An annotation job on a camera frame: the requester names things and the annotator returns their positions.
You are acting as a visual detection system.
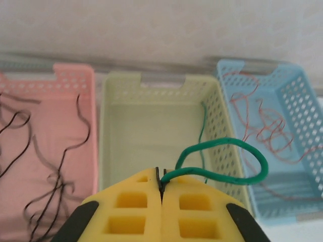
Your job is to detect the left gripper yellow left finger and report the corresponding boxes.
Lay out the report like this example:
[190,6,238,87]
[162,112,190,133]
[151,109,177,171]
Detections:
[54,166,162,242]

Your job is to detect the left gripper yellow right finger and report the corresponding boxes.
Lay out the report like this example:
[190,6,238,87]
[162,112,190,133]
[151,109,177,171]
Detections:
[161,168,272,242]

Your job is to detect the thin green cable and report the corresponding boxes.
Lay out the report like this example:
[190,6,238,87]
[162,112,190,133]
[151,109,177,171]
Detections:
[161,138,270,192]
[198,100,209,185]

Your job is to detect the thin black cable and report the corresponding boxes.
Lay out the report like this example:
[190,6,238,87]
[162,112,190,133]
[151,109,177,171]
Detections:
[24,173,74,242]
[0,110,31,177]
[57,93,90,182]
[31,135,76,195]

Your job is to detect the thin orange cable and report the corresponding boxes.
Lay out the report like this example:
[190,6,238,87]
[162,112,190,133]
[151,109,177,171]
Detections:
[242,98,295,164]
[259,141,318,202]

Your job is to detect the coloured wires pile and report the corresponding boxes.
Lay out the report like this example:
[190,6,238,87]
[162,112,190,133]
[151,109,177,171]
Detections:
[228,72,260,142]

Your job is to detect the green plastic basket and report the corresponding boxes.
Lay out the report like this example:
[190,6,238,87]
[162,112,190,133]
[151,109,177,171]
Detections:
[97,71,258,220]

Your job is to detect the pink plastic basket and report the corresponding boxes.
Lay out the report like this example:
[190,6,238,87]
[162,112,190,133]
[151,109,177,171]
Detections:
[0,63,99,242]

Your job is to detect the blue plastic basket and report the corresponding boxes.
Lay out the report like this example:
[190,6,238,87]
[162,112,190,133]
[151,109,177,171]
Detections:
[216,59,323,224]

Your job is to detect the aluminium table edge rail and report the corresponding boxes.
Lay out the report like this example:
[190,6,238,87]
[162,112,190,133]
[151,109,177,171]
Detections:
[0,51,323,79]

